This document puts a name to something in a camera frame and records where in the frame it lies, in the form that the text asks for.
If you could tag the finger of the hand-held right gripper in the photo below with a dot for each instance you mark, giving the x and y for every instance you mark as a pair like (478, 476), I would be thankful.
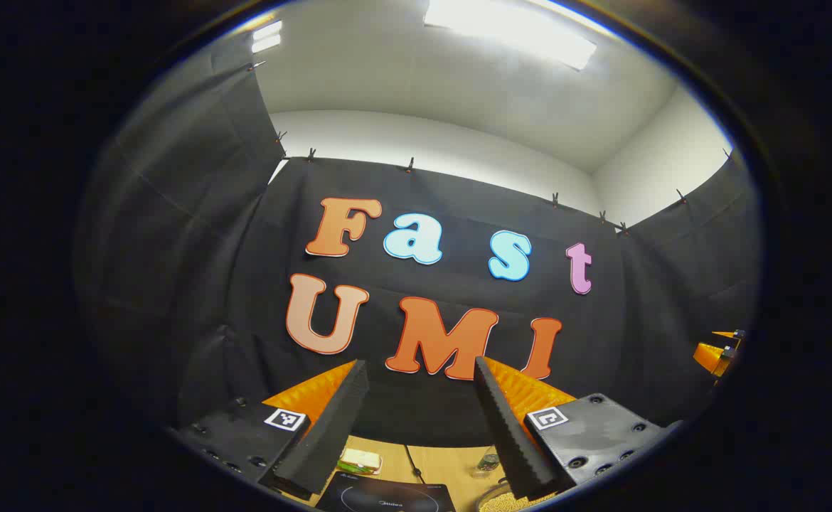
(713, 355)

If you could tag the black induction cooktop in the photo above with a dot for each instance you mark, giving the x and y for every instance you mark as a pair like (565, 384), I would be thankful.
(387, 498)

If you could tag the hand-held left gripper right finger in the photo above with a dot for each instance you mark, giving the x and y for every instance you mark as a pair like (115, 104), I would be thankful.
(508, 434)

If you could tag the sandwich with lettuce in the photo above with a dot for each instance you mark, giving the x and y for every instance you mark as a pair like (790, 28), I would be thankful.
(360, 459)

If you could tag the clear plastic water bottle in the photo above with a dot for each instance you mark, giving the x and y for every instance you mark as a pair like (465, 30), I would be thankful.
(488, 463)

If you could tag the small ceiling light panel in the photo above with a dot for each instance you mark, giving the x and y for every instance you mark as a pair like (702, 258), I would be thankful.
(267, 37)

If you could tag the row of cloth clips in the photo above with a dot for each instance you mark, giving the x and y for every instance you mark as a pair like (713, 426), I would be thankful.
(409, 166)

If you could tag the stainless steel pot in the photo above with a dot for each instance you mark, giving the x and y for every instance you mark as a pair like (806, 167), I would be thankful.
(491, 491)

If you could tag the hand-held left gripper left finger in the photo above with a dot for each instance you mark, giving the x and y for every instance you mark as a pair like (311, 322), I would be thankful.
(331, 427)

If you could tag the large ceiling light panel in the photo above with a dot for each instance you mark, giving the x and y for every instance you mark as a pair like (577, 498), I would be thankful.
(508, 28)

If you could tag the pile of yellow soybeans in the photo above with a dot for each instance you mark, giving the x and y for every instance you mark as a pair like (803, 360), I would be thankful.
(512, 503)

